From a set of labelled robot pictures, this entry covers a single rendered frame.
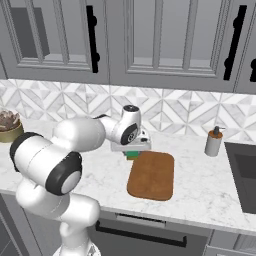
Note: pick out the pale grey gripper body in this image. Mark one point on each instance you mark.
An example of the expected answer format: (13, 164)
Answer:
(131, 146)

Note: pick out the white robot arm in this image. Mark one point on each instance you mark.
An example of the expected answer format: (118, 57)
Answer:
(50, 156)

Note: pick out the green sponge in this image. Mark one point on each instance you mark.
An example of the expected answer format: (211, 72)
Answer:
(132, 155)

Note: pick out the brown wooden cutting board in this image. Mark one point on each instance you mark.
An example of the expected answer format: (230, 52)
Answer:
(151, 176)

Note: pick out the grey soap dispenser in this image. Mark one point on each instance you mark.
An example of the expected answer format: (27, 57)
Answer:
(213, 144)

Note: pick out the grey dishwasher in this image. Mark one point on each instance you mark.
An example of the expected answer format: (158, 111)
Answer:
(146, 245)

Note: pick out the dark grey sink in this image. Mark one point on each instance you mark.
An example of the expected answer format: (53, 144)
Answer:
(245, 173)

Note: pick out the grey glass-front cupboard door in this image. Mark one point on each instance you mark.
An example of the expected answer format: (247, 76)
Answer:
(248, 40)
(173, 36)
(66, 36)

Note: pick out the brown lumpy food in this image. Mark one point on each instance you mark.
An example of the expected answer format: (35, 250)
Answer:
(8, 119)

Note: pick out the grey base cabinet door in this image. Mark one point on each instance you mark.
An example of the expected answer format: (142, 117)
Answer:
(20, 226)

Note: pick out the grey drawer front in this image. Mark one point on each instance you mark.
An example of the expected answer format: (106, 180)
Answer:
(233, 245)

